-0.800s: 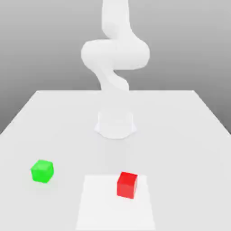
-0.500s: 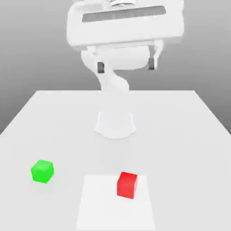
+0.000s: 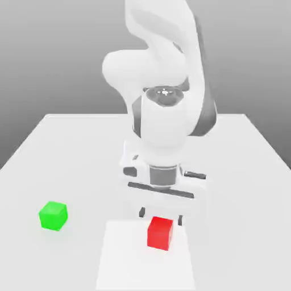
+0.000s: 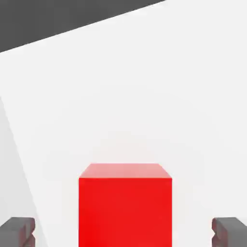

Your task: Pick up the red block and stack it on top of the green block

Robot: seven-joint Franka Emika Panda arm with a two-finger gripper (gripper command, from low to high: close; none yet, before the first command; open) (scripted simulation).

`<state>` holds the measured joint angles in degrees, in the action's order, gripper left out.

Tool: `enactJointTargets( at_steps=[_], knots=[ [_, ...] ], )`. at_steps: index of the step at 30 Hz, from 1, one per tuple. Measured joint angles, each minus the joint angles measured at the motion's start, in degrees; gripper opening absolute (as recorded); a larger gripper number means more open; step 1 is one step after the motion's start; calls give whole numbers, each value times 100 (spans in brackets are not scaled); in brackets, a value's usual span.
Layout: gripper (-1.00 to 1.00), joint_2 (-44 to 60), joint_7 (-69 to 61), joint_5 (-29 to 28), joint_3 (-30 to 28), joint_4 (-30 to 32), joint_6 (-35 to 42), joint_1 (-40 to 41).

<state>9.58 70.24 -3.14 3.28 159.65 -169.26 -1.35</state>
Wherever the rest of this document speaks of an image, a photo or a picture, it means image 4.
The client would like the small red cube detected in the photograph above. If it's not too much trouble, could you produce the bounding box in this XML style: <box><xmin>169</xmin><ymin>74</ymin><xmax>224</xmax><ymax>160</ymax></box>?
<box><xmin>78</xmin><ymin>163</ymin><xmax>173</xmax><ymax>247</ymax></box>

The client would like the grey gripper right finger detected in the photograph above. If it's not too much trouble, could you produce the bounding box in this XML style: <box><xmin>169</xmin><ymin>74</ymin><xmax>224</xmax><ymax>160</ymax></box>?
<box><xmin>211</xmin><ymin>217</ymin><xmax>247</xmax><ymax>247</ymax></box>

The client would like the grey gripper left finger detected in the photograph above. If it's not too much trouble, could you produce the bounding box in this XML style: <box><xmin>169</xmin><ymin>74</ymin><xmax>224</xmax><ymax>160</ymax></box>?
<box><xmin>0</xmin><ymin>217</ymin><xmax>36</xmax><ymax>247</ymax></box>

